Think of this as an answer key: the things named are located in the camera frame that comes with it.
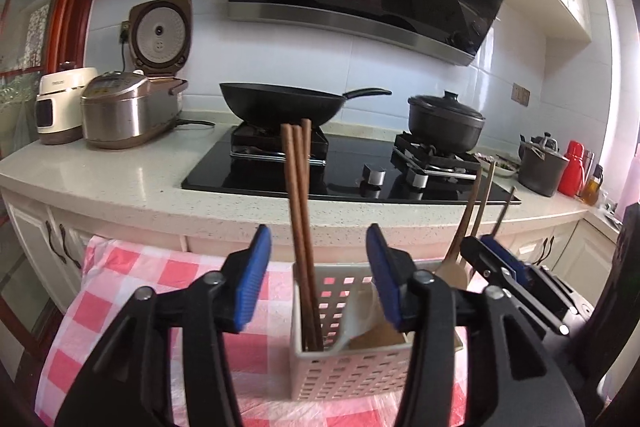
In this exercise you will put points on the white ceramic spoon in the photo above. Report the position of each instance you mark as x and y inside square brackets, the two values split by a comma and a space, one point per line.
[352, 317]

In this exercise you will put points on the black glass gas stove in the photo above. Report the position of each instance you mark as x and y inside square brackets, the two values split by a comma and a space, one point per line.
[250, 172]

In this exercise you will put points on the grey lidded stockpot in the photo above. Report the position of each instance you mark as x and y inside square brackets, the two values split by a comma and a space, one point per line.
[542, 169]

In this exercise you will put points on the amber oil bottle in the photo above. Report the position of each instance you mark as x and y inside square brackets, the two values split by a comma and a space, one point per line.
[591, 192]

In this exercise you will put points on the red thermos jug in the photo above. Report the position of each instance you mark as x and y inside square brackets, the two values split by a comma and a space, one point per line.
[571, 169]

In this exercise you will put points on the white lower cabinets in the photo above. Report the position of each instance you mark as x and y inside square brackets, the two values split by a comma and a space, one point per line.
[35, 247]

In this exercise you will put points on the black lidded cooking pot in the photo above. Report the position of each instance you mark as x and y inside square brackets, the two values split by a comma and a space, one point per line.
[445, 124]

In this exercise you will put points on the brown wall switch plate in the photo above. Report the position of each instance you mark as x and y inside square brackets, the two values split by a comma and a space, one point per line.
[521, 94]

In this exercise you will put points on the wall power socket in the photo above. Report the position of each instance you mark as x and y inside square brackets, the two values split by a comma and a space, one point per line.
[125, 32]

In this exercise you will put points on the white plastic utensil basket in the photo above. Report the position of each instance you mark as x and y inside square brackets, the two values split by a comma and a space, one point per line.
[345, 372]

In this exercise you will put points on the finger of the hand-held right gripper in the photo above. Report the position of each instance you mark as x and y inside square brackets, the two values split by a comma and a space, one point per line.
[510, 262]
[515, 285]

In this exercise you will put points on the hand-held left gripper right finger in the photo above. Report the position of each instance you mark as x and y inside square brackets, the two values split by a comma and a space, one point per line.
[385, 277]

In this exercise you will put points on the small plate of food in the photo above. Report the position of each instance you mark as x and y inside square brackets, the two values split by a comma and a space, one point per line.
[500, 162]

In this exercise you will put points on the red white checked tablecloth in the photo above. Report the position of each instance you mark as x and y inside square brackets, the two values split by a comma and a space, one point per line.
[125, 287]

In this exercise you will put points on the red wooden glass door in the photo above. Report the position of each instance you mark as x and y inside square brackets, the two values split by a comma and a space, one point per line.
[50, 17]

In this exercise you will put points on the speckled stone kitchen counter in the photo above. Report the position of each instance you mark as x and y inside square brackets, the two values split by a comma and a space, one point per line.
[125, 177]

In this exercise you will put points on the silver stove knob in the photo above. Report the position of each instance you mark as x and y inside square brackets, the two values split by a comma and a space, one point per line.
[374, 175]
[416, 180]

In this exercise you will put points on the black wok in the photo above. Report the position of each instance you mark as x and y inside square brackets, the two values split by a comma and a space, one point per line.
[280, 104]

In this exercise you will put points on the white small kitchen appliance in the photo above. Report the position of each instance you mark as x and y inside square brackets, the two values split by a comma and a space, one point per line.
[60, 107]

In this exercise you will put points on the steel rice cooker open lid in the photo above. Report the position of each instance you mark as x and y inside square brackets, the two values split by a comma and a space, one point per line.
[130, 107]

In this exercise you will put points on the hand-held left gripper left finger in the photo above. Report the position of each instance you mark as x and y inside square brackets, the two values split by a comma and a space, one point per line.
[252, 277]

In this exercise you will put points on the steel bottle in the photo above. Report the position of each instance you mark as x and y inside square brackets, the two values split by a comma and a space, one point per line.
[589, 164]

